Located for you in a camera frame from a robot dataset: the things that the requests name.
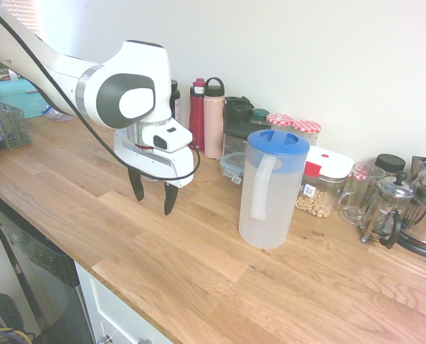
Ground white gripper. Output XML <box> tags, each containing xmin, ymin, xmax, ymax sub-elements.
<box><xmin>113</xmin><ymin>129</ymin><xmax>195</xmax><ymax>216</ymax></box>

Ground translucent pitcher with blue lid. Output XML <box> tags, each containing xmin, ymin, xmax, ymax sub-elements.
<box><xmin>237</xmin><ymin>128</ymin><xmax>311</xmax><ymax>249</ymax></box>

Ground red water bottle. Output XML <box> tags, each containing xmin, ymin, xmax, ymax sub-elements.
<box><xmin>189</xmin><ymin>77</ymin><xmax>207</xmax><ymax>152</ymax></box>

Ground pink water bottle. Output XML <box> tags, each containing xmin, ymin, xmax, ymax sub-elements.
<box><xmin>203</xmin><ymin>77</ymin><xmax>226</xmax><ymax>159</ymax></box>

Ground small glass container blue-rimmed lid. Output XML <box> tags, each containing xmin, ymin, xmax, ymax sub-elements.
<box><xmin>218</xmin><ymin>151</ymin><xmax>248</xmax><ymax>184</ymax></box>

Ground black protein powder tub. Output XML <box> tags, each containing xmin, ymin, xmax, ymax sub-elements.
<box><xmin>169</xmin><ymin>79</ymin><xmax>182</xmax><ymax>125</ymax></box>

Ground clear container with dark lid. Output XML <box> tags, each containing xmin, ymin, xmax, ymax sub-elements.
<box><xmin>222</xmin><ymin>120</ymin><xmax>272</xmax><ymax>159</ymax></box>

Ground dark green shaker bottle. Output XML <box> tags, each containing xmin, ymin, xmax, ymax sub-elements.
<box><xmin>222</xmin><ymin>95</ymin><xmax>255</xmax><ymax>128</ymax></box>

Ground clear zip plastic bag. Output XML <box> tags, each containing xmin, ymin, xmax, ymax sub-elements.
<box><xmin>42</xmin><ymin>105</ymin><xmax>77</xmax><ymax>123</ymax></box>

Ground white cabinet drawer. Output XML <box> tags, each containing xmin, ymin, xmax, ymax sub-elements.
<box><xmin>74</xmin><ymin>260</ymin><xmax>176</xmax><ymax>344</ymax></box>

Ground jar with green lid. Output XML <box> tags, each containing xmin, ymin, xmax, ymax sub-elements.
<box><xmin>250</xmin><ymin>108</ymin><xmax>270</xmax><ymax>126</ymax></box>

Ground stainless steel dishwasher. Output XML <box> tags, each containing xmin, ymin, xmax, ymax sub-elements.
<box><xmin>0</xmin><ymin>186</ymin><xmax>96</xmax><ymax>344</ymax></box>

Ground grey plastic utensil basket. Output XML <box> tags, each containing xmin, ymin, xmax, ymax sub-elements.
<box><xmin>0</xmin><ymin>91</ymin><xmax>32</xmax><ymax>150</ymax></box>

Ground teal bread box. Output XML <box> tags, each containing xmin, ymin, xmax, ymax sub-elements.
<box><xmin>0</xmin><ymin>73</ymin><xmax>53</xmax><ymax>120</ymax></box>

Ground cereal container with white lid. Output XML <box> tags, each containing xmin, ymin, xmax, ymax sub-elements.
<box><xmin>293</xmin><ymin>145</ymin><xmax>355</xmax><ymax>219</ymax></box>

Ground clear glass mug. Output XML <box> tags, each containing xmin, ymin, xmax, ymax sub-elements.
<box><xmin>337</xmin><ymin>163</ymin><xmax>387</xmax><ymax>226</ymax></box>

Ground window blind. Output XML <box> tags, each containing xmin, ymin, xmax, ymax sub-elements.
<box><xmin>17</xmin><ymin>0</ymin><xmax>42</xmax><ymax>41</ymax></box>

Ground glass french press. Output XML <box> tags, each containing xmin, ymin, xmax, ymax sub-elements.
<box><xmin>359</xmin><ymin>171</ymin><xmax>415</xmax><ymax>250</ymax></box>

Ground jar with black lid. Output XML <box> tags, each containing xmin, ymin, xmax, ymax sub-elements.
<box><xmin>374</xmin><ymin>153</ymin><xmax>407</xmax><ymax>177</ymax></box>

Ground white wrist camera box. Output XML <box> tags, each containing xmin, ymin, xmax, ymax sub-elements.
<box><xmin>140</xmin><ymin>123</ymin><xmax>194</xmax><ymax>153</ymax></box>

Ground dark bag with straps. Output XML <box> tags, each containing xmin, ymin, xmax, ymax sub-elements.
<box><xmin>0</xmin><ymin>294</ymin><xmax>37</xmax><ymax>344</ymax></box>

